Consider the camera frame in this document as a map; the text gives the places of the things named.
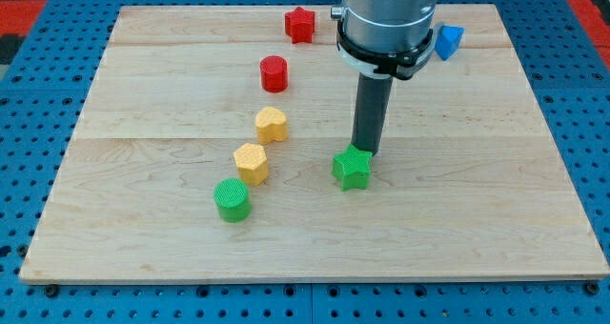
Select blue cube block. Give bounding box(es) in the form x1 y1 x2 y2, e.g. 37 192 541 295
435 25 465 61

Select yellow hexagon block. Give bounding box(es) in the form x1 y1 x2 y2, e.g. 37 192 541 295
233 143 269 186

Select yellow heart block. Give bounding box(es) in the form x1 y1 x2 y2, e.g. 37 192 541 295
254 107 289 144

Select green cylinder block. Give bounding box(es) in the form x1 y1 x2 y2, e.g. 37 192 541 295
213 178 252 223

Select wooden board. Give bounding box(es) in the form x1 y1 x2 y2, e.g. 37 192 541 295
19 5 609 285

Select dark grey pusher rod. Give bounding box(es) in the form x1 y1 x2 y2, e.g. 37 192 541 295
351 73 393 155

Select red star block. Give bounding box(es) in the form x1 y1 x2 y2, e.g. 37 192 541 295
284 7 315 44

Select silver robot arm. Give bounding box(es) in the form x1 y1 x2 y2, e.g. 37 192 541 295
331 0 441 80

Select green star block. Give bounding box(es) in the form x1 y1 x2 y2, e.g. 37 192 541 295
332 144 373 191

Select red cylinder block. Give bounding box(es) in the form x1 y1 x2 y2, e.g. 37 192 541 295
259 55 289 93

